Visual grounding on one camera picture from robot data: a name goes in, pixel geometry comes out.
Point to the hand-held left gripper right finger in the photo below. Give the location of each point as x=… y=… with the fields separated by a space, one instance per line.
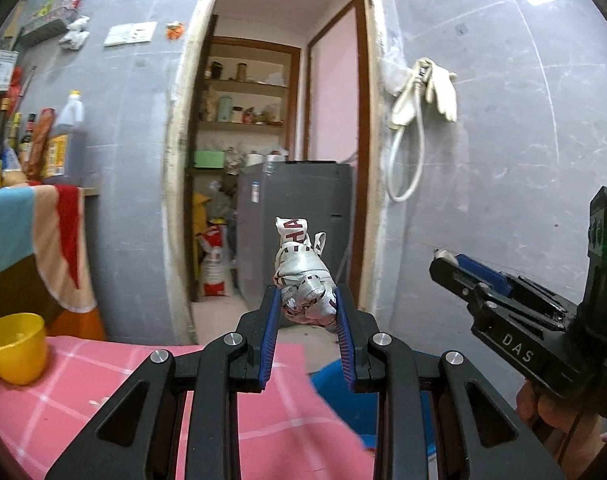
x=344 y=340

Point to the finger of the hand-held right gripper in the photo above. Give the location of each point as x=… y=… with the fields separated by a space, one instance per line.
x=483 y=270
x=448 y=272

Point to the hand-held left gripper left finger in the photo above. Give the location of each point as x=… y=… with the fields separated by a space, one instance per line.
x=268 y=330

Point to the silver wrapper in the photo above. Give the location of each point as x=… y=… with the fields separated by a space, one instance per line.
x=303 y=280

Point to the blue plastic basin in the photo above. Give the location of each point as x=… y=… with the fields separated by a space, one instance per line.
x=348 y=410

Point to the person's right hand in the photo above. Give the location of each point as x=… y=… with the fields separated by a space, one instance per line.
x=558 y=420

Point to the red and white sack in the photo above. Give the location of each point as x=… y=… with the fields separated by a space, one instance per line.
x=214 y=265

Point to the grey refrigerator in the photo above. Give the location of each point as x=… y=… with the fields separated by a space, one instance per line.
x=293 y=210

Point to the yellow sack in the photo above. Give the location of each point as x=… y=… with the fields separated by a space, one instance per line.
x=200 y=220

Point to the green box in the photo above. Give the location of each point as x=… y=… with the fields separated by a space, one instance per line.
x=212 y=159

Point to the white gloves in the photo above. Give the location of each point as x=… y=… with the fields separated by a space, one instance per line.
x=446 y=92

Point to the orange table skirt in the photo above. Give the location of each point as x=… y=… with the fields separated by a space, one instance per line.
x=81 y=325

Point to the red and peach striped towel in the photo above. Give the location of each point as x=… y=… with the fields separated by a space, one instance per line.
x=63 y=240

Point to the pale green jar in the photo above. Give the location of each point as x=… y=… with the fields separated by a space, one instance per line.
x=225 y=109

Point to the yellow plastic bowl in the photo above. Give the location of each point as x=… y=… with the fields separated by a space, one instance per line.
x=16 y=350

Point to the brown wooden cabinet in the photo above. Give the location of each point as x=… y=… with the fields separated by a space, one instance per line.
x=13 y=295

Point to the large cooking oil bottle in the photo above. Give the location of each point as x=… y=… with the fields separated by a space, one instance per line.
x=66 y=140

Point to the dark sauce bottle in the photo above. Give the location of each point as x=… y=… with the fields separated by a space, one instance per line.
x=26 y=142

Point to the white plastic bag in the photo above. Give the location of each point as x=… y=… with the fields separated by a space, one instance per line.
x=75 y=34

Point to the wooden door frame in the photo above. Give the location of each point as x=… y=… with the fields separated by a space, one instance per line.
x=176 y=160

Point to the wooden wall shelf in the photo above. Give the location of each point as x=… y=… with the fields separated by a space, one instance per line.
x=248 y=85

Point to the white wall switch plate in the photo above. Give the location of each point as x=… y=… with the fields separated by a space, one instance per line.
x=131 y=34

